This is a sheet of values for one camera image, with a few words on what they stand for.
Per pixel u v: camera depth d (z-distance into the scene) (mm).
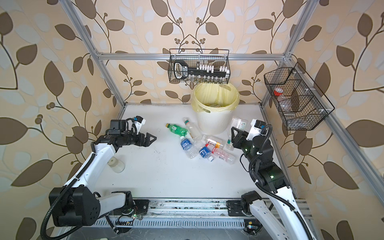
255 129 575
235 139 597
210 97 1042
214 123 902
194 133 1033
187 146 914
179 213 737
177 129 994
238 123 656
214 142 937
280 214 434
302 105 731
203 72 826
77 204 394
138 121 725
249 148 584
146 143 724
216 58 911
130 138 690
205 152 884
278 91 806
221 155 882
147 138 728
